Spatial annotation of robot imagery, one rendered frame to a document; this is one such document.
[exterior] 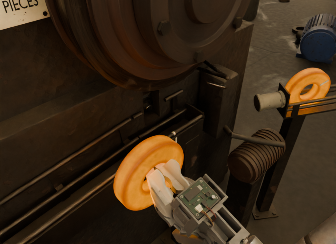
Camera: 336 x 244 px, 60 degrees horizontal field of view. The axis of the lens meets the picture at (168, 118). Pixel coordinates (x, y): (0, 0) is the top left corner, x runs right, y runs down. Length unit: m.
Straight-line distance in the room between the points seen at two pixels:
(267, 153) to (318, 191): 0.71
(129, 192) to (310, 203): 1.27
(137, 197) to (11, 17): 0.39
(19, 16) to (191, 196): 0.43
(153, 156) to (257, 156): 0.59
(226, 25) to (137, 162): 0.33
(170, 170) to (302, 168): 1.35
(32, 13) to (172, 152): 0.36
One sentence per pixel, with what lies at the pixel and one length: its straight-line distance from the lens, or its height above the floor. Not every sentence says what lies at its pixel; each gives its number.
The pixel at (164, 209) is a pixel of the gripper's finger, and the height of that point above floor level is 0.83.
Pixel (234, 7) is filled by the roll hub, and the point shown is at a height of 1.06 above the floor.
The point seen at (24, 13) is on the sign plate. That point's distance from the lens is 0.61.
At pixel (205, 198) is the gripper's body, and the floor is 0.88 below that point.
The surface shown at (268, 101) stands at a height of 0.68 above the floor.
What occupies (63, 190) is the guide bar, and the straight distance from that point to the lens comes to 0.77.
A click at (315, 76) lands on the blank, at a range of 1.07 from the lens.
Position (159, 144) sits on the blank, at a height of 0.90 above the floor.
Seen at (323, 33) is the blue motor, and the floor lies 0.31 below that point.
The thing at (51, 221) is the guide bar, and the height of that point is 0.69.
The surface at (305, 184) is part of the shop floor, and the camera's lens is 1.76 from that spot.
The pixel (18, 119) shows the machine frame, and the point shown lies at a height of 0.87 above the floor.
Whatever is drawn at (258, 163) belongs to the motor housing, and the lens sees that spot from 1.05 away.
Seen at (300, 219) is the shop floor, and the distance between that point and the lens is 1.61.
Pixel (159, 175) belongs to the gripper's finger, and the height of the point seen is 0.88.
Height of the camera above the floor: 1.27
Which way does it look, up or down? 40 degrees down
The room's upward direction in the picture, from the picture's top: straight up
